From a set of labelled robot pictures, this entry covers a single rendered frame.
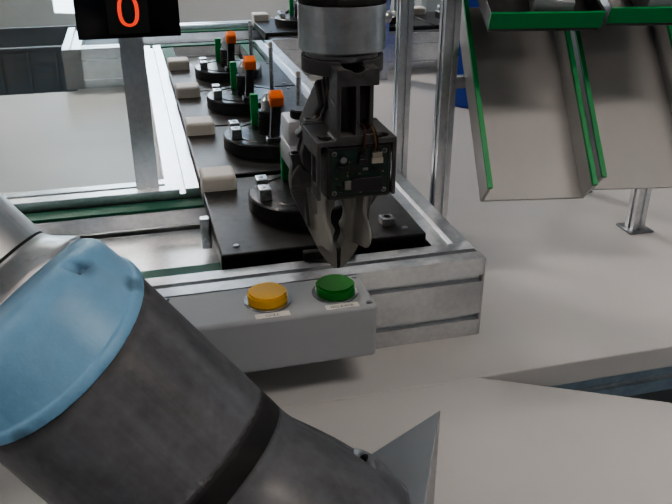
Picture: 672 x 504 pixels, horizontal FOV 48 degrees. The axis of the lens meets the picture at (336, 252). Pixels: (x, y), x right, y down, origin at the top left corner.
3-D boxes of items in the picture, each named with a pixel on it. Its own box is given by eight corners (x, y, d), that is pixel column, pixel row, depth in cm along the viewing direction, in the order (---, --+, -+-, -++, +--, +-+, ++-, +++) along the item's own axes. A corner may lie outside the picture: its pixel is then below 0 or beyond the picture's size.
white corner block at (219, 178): (238, 203, 103) (236, 175, 101) (204, 206, 102) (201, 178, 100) (233, 191, 107) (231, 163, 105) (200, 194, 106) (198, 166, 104)
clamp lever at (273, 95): (282, 139, 113) (284, 96, 107) (268, 140, 112) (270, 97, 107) (277, 124, 115) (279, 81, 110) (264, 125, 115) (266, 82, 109)
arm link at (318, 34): (289, -4, 66) (378, -7, 68) (290, 50, 68) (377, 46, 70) (307, 9, 60) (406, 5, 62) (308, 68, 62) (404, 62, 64)
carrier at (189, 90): (324, 128, 134) (324, 56, 128) (185, 139, 128) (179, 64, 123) (296, 95, 155) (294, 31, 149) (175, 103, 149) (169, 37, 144)
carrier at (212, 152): (364, 175, 112) (365, 91, 107) (199, 190, 107) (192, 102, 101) (325, 129, 133) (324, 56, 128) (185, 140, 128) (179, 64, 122)
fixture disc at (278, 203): (373, 220, 92) (373, 205, 92) (258, 232, 89) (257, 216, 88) (343, 181, 105) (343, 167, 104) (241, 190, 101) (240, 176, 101)
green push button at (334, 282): (359, 306, 77) (359, 289, 76) (320, 311, 76) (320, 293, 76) (348, 288, 81) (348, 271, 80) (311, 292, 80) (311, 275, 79)
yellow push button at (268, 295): (291, 315, 76) (290, 297, 75) (251, 320, 75) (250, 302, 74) (283, 296, 79) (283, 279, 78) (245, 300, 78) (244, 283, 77)
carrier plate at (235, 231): (425, 248, 90) (426, 231, 89) (222, 271, 85) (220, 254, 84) (367, 179, 111) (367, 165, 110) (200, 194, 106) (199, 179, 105)
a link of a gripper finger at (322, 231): (318, 292, 71) (317, 200, 67) (304, 264, 77) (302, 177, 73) (350, 288, 72) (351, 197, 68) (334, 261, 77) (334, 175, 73)
